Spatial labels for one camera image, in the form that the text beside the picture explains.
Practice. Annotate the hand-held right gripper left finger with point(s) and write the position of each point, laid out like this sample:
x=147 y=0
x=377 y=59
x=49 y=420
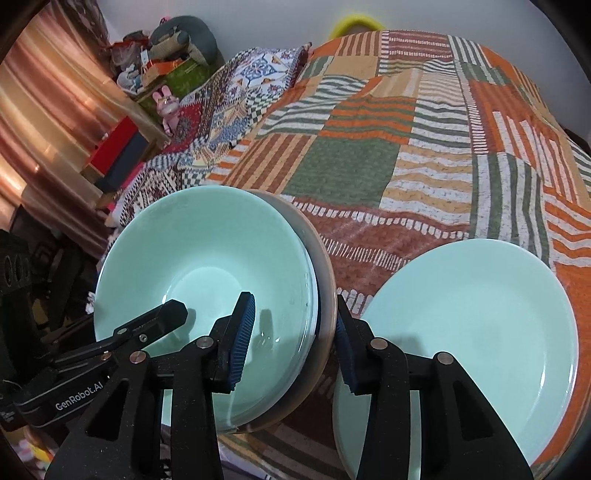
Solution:
x=242 y=341

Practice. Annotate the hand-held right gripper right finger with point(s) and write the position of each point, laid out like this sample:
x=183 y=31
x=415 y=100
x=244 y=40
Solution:
x=344 y=341

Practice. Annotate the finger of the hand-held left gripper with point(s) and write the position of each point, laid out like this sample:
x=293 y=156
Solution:
x=157 y=321

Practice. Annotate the pink bowl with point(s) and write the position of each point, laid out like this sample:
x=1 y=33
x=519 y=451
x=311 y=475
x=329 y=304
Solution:
x=328 y=295

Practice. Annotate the mint green bowl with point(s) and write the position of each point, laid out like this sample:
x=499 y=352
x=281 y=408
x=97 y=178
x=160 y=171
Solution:
x=184 y=240

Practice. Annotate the mint green plate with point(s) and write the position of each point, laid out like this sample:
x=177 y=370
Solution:
x=461 y=314

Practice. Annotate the dark blue box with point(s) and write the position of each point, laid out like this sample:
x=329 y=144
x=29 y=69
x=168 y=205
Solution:
x=127 y=161

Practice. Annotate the red box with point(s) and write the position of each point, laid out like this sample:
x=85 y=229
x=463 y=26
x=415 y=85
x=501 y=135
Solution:
x=115 y=143

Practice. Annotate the pink rabbit toy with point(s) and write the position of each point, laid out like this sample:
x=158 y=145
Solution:
x=167 y=108

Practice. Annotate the striped patchwork bedspread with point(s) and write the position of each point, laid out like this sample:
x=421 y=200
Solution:
x=415 y=138

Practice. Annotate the patterned quilt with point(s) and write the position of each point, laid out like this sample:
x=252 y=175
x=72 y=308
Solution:
x=221 y=115

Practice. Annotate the orange curtain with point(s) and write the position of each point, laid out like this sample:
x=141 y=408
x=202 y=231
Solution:
x=46 y=115

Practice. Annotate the orange box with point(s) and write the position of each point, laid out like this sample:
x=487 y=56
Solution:
x=161 y=68

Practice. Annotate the yellow pillow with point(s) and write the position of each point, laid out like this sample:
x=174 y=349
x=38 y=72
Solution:
x=355 y=23

